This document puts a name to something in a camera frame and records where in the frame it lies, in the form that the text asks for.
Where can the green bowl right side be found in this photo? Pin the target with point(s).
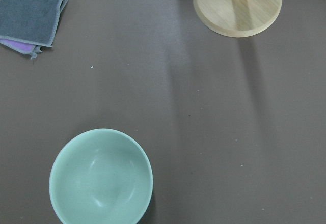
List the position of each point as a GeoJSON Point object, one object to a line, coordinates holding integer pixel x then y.
{"type": "Point", "coordinates": [101, 176]}

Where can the wooden mug tree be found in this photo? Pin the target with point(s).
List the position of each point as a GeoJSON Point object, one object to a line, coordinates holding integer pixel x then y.
{"type": "Point", "coordinates": [237, 18]}

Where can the folded grey cloth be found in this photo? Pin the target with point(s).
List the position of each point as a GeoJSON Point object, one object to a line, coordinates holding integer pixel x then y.
{"type": "Point", "coordinates": [29, 25]}

